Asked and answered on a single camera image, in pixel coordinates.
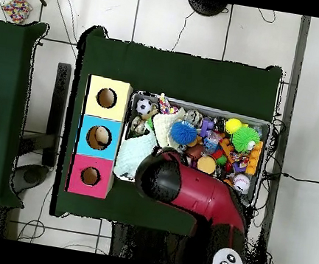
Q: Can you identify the mint green waffle cloth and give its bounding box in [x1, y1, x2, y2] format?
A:
[112, 130, 159, 184]

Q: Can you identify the wooden box with three holes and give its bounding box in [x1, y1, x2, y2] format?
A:
[64, 73, 135, 201]

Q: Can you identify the cream waffle cloth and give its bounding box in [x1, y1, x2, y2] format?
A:
[148, 109, 186, 151]

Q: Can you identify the blue fuzzy ball with eyes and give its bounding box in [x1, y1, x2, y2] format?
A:
[167, 118, 200, 147]

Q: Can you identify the multicolour patterned cloth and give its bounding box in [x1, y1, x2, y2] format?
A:
[155, 92, 180, 117]

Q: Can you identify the black and white soccer ball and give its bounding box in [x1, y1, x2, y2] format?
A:
[134, 97, 154, 117]

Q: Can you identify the brown toy football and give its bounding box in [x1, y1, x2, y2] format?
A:
[183, 142, 206, 163]

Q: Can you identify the crushed clear plastic bottle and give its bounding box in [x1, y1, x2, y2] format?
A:
[202, 129, 224, 156]

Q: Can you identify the dark green table cloth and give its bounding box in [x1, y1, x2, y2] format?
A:
[49, 23, 287, 248]

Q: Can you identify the yellow tennis ball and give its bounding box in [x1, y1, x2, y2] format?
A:
[223, 116, 243, 136]

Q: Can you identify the green fuzzy ball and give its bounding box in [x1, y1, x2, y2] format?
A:
[229, 124, 263, 156]

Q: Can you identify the white baseball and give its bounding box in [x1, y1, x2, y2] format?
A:
[231, 173, 253, 195]

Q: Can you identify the black round stand base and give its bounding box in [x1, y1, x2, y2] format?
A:
[184, 0, 229, 20]

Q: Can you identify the dark green side table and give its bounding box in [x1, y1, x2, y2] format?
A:
[0, 15, 52, 209]

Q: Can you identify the colourful bean bag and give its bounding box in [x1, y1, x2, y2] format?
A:
[0, 0, 35, 26]

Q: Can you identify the silver wire mesh bin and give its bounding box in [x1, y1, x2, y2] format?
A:
[111, 88, 274, 210]

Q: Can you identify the thin black stand cable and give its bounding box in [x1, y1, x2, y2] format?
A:
[171, 7, 196, 55]

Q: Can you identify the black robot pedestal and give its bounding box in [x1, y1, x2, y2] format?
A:
[107, 221, 192, 264]

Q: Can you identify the black power cable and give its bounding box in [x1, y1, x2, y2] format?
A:
[262, 168, 319, 186]

